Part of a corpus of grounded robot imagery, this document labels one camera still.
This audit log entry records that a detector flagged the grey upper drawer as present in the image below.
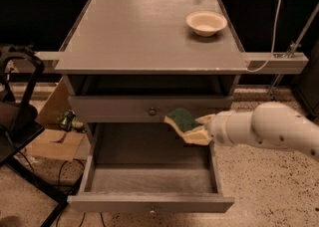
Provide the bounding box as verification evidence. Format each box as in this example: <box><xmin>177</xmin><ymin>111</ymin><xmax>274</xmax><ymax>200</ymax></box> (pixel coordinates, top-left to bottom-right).
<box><xmin>69</xmin><ymin>96</ymin><xmax>232</xmax><ymax>122</ymax></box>

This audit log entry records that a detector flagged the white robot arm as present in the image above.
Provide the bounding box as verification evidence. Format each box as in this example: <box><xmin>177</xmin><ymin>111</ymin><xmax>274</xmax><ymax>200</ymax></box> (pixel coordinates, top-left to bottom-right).
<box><xmin>182</xmin><ymin>102</ymin><xmax>319</xmax><ymax>161</ymax></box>

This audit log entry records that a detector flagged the black chair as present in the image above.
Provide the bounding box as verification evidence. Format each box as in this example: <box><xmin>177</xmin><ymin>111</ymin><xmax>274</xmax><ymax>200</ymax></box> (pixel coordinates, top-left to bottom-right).
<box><xmin>0</xmin><ymin>45</ymin><xmax>67</xmax><ymax>227</ymax></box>

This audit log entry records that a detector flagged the black floor cable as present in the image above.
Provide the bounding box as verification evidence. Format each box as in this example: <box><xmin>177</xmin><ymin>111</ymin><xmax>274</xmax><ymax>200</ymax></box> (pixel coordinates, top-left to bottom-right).
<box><xmin>54</xmin><ymin>158</ymin><xmax>106</xmax><ymax>227</ymax></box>

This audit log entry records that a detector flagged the grey drawer cabinet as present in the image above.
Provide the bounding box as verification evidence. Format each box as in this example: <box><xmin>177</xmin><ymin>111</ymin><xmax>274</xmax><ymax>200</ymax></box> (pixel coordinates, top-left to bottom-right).
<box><xmin>56</xmin><ymin>0</ymin><xmax>245</xmax><ymax>133</ymax></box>

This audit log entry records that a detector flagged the white paper bowl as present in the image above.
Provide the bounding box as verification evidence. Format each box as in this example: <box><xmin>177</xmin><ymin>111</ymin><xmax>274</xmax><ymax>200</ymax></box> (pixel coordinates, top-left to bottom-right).
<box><xmin>186</xmin><ymin>11</ymin><xmax>227</xmax><ymax>37</ymax></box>

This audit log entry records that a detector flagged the open grey lower drawer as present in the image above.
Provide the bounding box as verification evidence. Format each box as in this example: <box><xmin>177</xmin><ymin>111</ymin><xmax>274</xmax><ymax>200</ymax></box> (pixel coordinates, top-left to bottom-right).
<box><xmin>68</xmin><ymin>123</ymin><xmax>234</xmax><ymax>213</ymax></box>

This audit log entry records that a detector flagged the green and yellow sponge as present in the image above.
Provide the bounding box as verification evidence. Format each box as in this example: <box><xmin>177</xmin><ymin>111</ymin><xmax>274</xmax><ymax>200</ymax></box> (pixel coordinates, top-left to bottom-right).
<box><xmin>164</xmin><ymin>108</ymin><xmax>208</xmax><ymax>139</ymax></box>

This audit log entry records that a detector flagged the white cable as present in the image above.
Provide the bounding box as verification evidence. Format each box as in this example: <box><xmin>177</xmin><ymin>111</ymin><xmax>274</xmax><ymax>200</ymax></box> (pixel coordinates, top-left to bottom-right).
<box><xmin>244</xmin><ymin>0</ymin><xmax>282</xmax><ymax>74</ymax></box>

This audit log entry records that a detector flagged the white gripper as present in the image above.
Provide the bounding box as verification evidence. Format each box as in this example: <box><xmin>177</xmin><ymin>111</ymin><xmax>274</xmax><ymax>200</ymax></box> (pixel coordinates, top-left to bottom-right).
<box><xmin>183</xmin><ymin>111</ymin><xmax>253</xmax><ymax>146</ymax></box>

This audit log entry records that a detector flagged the cardboard sheet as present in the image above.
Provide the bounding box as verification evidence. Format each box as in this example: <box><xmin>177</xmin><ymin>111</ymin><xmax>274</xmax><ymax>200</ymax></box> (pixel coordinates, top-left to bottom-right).
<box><xmin>26</xmin><ymin>80</ymin><xmax>85</xmax><ymax>161</ymax></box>

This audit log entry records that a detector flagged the green crumpled package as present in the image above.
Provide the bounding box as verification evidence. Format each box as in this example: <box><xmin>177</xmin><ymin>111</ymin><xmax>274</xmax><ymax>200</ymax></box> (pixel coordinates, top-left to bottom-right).
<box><xmin>58</xmin><ymin>110</ymin><xmax>85</xmax><ymax>132</ymax></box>

